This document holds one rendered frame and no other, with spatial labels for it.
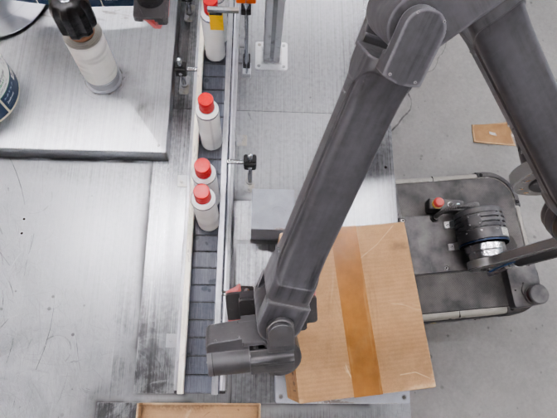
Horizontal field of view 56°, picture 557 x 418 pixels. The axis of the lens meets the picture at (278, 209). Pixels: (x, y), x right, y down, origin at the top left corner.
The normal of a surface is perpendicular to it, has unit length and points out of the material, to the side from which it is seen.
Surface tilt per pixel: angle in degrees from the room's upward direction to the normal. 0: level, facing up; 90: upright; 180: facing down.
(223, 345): 51
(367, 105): 55
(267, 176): 0
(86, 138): 0
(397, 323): 0
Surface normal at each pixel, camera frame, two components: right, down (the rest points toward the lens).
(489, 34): 0.19, 0.69
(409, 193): 0.05, -0.31
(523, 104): 0.07, 0.56
